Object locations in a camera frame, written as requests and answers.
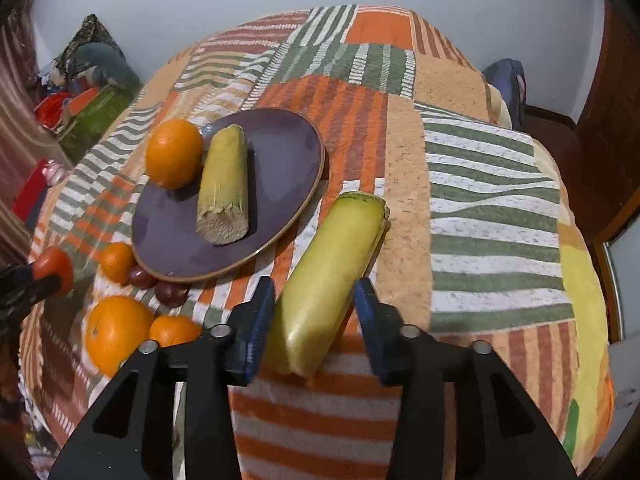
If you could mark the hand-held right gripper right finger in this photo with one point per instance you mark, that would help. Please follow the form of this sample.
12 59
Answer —
369 332

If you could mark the dark blue pillow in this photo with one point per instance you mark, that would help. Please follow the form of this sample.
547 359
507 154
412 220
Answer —
505 90

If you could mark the dark floral pillow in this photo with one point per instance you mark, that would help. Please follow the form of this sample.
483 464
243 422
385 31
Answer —
90 35

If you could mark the large orange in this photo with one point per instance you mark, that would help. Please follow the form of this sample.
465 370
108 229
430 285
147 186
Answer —
117 335

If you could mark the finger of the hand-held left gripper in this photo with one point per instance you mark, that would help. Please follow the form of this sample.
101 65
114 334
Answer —
22 285

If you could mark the purple ceramic plate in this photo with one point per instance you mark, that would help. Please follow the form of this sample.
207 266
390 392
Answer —
285 160

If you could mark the dark red grape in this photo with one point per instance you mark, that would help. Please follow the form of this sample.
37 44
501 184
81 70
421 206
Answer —
141 278
171 293

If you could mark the pink toy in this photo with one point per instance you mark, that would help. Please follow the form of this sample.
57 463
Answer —
55 172

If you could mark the small orange tangerine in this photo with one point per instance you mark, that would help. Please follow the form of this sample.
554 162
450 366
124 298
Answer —
175 330
117 263

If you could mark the wooden door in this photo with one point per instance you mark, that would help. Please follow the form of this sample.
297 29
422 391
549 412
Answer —
612 125

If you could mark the grey pillow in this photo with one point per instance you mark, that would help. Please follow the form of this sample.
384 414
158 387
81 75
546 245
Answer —
107 67

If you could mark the medium orange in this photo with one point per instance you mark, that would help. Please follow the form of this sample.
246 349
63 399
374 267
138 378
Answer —
174 154

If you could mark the green bag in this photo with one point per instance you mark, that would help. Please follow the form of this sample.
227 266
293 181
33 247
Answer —
95 120

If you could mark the long yellow-green sugarcane piece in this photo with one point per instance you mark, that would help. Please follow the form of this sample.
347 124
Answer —
325 280

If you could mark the reddish orange tangerine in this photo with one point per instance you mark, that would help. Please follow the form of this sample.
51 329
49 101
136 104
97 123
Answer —
54 266

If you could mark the short yellow-green sugarcane piece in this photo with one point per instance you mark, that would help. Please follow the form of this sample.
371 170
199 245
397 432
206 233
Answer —
222 185

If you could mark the red plastic bag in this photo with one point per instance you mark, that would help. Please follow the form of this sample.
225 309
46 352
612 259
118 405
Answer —
50 109

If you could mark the striped patchwork blanket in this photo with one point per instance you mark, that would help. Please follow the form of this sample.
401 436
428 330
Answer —
475 200

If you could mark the red box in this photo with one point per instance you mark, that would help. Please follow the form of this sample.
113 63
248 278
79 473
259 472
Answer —
30 187

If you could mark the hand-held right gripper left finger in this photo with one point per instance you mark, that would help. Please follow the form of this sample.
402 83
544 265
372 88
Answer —
256 332

